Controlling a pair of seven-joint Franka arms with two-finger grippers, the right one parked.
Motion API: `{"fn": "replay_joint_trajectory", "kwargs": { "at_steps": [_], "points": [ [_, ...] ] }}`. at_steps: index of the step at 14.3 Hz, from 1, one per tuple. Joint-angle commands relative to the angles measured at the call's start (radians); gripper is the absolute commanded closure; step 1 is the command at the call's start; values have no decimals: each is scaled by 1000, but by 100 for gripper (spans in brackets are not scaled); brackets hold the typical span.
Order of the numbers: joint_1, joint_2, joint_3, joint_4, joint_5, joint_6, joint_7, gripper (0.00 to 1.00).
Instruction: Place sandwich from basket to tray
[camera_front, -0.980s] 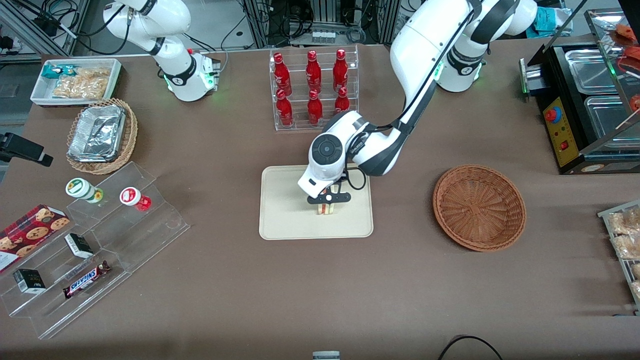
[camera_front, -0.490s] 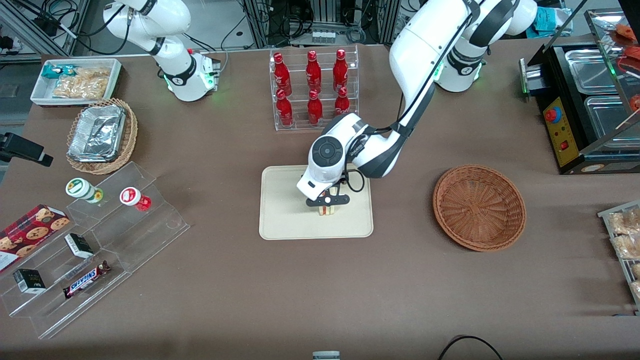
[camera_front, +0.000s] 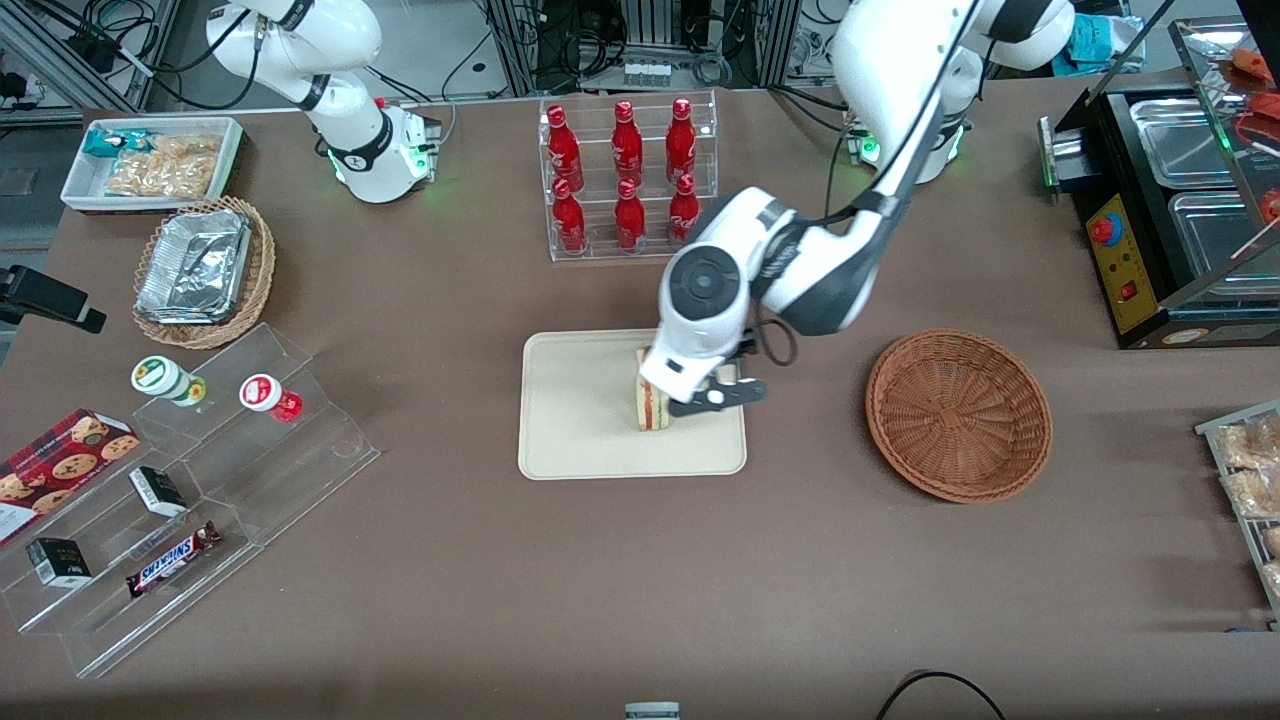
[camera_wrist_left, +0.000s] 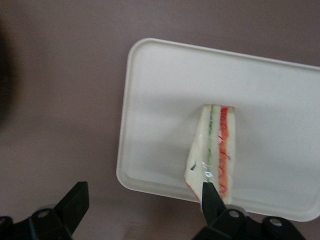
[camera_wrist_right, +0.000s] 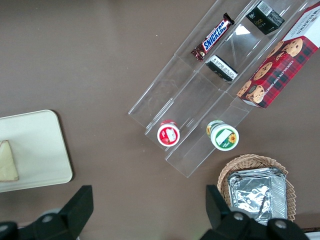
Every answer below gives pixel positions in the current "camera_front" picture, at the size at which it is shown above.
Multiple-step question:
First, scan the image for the steel warmer pan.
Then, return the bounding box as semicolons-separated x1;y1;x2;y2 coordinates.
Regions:
1168;190;1280;277
1130;98;1237;191

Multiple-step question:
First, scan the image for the cream plastic serving tray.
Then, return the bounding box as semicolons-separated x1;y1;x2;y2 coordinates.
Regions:
517;329;748;481

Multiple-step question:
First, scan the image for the white rectangular snack bin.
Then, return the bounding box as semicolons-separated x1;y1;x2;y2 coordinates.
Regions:
60;116;245;214

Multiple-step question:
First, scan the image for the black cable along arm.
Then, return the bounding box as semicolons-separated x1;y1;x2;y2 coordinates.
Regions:
745;0;986;368

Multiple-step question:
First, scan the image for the red cola bottle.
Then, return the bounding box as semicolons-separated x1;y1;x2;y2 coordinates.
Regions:
547;105;584;191
666;97;697;183
669;173;701;244
615;178;647;251
553;178;587;254
611;100;644;186

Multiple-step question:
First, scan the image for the metal tray of snacks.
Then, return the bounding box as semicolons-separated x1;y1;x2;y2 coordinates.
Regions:
1195;400;1280;616

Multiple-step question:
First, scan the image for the red-lidded small jar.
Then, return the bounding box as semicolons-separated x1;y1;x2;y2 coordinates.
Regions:
239;373;304;423

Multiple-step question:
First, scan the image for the teal snack packet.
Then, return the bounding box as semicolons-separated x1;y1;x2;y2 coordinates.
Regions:
83;128;151;159

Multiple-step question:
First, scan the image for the green-lidded small jar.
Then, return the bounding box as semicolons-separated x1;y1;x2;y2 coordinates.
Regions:
131;355;208;408

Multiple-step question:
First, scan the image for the clear bag of crackers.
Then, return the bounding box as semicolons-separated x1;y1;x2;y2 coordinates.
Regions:
105;152;217;199
150;135;223;161

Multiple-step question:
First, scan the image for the triangular layered sandwich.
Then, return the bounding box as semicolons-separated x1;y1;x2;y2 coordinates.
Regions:
636;345;677;433

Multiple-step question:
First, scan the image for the black box with white label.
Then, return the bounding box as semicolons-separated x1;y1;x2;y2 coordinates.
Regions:
129;466;189;518

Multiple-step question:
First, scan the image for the black cable loop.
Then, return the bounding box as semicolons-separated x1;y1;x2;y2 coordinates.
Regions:
876;670;1007;720

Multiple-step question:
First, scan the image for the clear packet of biscuits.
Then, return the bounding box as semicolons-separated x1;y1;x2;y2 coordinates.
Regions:
1222;468;1280;521
1215;418;1280;471

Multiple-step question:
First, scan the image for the black food warmer cabinet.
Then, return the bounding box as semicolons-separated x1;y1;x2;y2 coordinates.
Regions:
1038;0;1280;351

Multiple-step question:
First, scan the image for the black box with gold print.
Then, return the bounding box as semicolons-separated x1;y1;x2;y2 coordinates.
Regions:
25;537;93;588

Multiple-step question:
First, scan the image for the clear acrylic bottle rack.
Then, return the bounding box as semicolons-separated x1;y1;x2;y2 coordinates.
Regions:
538;90;719;264

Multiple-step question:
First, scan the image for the stack of foil containers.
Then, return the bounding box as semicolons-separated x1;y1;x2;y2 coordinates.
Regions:
134;208;253;326

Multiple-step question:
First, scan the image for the wicker basket holding foil containers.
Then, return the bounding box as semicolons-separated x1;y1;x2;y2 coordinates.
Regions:
132;196;277;350

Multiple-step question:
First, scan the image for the aluminium frame rack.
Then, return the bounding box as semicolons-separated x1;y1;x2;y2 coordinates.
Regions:
485;0;801;96

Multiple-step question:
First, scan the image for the Snickers chocolate bar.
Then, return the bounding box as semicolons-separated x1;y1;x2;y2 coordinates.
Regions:
126;521;223;599

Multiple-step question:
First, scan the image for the empty brown wicker basket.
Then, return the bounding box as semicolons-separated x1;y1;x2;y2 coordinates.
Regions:
865;329;1053;504

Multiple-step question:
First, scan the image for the red tartan cookie box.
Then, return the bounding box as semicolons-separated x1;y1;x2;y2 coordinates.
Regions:
0;408;141;546

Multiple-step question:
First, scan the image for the clear acrylic tiered stand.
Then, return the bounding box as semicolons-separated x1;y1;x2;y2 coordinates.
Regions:
0;322;382;681

